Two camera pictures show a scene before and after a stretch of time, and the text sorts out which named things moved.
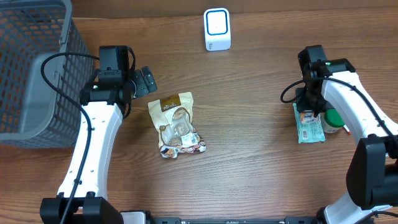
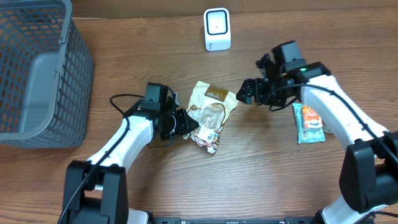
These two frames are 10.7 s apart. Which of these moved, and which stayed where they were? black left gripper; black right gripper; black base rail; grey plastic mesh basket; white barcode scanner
Moved: black left gripper; black right gripper
Stayed: black base rail; white barcode scanner; grey plastic mesh basket
